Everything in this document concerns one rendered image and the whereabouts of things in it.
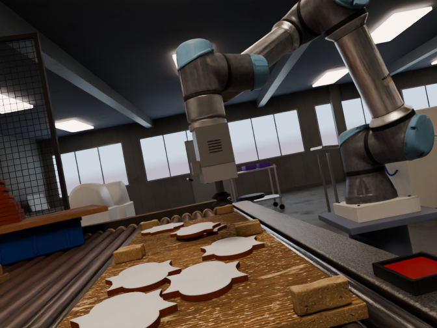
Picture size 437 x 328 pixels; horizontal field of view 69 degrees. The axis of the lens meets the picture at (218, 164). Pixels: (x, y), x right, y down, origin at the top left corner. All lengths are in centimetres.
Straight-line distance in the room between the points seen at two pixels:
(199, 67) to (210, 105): 7
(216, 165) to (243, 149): 937
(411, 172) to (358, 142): 372
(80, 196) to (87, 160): 626
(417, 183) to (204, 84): 432
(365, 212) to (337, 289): 65
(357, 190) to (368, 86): 31
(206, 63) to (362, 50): 47
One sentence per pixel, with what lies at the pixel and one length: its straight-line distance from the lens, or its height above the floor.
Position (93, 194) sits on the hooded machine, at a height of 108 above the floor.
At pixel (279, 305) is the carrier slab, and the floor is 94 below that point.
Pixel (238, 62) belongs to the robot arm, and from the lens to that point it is 66.
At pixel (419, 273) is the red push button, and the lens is 46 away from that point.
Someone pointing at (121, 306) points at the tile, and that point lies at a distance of 46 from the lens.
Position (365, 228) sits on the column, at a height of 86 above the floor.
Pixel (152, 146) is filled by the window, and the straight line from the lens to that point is 1012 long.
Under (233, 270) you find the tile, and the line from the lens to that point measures 48.
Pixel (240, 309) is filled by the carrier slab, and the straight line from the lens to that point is 39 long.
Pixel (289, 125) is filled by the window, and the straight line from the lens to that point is 1024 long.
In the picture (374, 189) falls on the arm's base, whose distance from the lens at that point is 104.
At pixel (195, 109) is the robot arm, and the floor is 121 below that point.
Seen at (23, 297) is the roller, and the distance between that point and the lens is 79.
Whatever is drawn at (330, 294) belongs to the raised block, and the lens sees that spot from 36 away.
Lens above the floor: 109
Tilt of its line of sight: 1 degrees up
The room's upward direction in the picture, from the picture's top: 11 degrees counter-clockwise
